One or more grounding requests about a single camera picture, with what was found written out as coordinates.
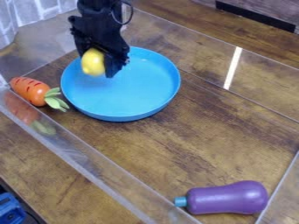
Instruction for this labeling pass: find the blue round tray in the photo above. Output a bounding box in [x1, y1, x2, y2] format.
[61, 47, 182, 122]

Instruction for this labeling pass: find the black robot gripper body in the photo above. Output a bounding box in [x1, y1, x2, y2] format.
[67, 0, 133, 65]

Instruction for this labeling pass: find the blue object at corner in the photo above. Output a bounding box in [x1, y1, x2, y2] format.
[0, 192, 26, 224]

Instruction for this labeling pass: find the yellow toy lemon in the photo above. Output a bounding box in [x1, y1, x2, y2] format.
[81, 48, 106, 76]

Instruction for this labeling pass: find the clear acrylic enclosure wall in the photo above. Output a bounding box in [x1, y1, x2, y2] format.
[0, 0, 299, 224]

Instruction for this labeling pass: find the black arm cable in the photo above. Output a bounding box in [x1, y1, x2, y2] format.
[110, 0, 135, 26]

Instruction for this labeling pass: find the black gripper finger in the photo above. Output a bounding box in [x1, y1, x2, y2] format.
[75, 37, 93, 56]
[105, 50, 127, 78]

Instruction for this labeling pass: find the purple toy eggplant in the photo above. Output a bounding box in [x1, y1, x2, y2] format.
[174, 180, 269, 214]

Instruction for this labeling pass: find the orange toy carrot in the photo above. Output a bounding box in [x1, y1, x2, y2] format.
[10, 77, 70, 112]

